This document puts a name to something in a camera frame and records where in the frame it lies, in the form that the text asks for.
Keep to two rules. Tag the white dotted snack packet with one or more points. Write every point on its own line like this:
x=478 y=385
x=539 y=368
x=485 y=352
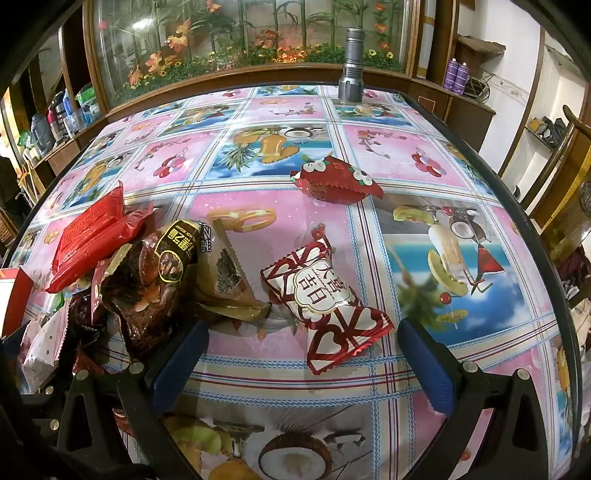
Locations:
x=44 y=346

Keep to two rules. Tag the wooden chair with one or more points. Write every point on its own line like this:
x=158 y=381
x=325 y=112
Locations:
x=561 y=198

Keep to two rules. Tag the dark brown snack packet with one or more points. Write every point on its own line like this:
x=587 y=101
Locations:
x=143 y=300

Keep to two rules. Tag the purple spray can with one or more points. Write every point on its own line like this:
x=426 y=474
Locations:
x=450 y=76

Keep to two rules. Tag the red flower print candy packet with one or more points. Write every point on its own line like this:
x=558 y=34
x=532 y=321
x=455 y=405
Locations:
x=337 y=184

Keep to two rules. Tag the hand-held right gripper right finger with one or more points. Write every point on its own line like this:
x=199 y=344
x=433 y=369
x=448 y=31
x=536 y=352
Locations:
x=427 y=369

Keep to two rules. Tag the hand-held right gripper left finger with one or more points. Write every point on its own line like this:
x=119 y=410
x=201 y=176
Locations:
x=178 y=364

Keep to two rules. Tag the wicker tray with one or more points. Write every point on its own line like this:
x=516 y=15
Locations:
x=480 y=46

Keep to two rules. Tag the white red heart print packet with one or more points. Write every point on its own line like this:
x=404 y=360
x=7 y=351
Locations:
x=318 y=300

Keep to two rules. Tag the shoe rack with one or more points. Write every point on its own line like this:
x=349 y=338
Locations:
x=547 y=131

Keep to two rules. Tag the fruit print tablecloth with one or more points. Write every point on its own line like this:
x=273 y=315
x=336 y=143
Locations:
x=295 y=230

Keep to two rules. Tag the red foil snack packet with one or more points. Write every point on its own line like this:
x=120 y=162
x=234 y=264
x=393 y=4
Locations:
x=92 y=217
x=87 y=261

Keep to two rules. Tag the purple bottles on cabinet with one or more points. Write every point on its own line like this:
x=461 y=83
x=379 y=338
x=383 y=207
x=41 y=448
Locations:
x=461 y=79

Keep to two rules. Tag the olive black bean packet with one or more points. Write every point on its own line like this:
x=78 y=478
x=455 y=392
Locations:
x=226 y=277

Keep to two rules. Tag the red cardboard box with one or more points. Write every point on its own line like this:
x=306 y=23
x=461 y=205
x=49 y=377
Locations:
x=18 y=300

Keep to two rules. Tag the green plastic bag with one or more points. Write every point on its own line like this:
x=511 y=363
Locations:
x=87 y=101

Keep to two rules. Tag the grey plastic jug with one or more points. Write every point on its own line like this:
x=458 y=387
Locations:
x=42 y=134

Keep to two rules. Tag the black striped thermos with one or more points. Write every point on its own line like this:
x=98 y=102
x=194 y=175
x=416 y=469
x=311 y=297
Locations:
x=58 y=117

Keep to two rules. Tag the glass case with artificial flowers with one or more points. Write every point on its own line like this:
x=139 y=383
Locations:
x=231 y=46

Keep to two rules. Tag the grey metal flashlight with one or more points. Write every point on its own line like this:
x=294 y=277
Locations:
x=352 y=64

